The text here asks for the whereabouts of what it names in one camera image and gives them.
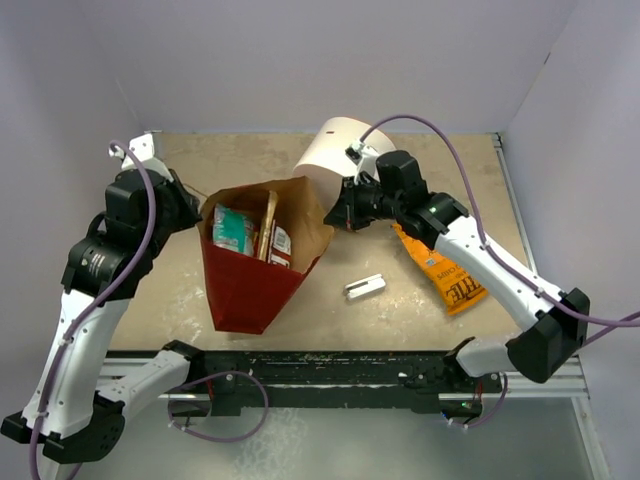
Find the tan snack bag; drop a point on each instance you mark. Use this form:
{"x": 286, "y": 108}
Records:
{"x": 266, "y": 225}

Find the red paper bag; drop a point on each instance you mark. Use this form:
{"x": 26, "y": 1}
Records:
{"x": 246, "y": 294}

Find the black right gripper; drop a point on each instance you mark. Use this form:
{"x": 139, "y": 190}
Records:
{"x": 346, "y": 213}

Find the white cylindrical bin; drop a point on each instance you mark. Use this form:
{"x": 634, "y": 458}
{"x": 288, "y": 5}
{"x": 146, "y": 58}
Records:
{"x": 325, "y": 161}

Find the orange kettle chips bag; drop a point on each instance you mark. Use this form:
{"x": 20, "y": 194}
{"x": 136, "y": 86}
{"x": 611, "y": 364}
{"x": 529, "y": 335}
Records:
{"x": 456, "y": 287}

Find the red white snack packet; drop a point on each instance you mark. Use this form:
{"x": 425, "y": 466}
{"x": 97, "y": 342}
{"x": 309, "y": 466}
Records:
{"x": 275, "y": 249}

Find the teal white snack packet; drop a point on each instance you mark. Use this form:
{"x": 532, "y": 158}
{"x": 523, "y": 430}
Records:
{"x": 232, "y": 231}

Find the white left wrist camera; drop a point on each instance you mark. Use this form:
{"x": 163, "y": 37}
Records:
{"x": 144, "y": 148}

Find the small white stapler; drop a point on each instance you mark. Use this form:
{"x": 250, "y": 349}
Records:
{"x": 364, "y": 287}

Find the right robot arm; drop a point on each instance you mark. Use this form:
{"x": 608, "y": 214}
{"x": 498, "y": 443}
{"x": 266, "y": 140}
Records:
{"x": 549, "y": 333}

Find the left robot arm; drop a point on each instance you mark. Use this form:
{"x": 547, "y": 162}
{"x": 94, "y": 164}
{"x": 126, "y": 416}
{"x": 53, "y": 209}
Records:
{"x": 70, "y": 418}

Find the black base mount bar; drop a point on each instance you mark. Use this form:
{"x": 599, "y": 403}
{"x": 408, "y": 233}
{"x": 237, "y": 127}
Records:
{"x": 418, "y": 381}

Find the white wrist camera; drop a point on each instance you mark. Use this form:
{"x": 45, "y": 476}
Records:
{"x": 364, "y": 158}
{"x": 144, "y": 148}

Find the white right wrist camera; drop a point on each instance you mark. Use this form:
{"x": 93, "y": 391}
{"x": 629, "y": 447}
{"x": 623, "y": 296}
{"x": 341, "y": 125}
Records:
{"x": 364, "y": 158}

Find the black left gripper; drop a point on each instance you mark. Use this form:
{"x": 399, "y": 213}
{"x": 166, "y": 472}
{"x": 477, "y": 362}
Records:
{"x": 188, "y": 201}

